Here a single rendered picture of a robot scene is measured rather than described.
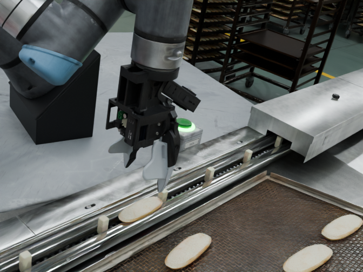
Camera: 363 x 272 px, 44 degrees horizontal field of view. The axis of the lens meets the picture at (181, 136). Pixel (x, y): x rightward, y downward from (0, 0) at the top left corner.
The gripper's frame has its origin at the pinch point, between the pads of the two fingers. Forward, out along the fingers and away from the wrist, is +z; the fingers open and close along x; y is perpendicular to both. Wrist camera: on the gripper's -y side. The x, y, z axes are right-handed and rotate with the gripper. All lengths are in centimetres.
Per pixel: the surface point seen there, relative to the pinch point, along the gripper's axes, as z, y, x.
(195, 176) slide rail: 8.0, -17.0, -1.9
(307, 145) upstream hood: 4.1, -45.7, 7.2
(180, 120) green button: 2.4, -23.9, -14.2
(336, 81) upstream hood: 1, -90, -8
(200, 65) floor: 94, -272, -203
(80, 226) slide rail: 7.9, 11.2, -2.1
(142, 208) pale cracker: 6.9, 0.4, 0.8
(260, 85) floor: 94, -290, -147
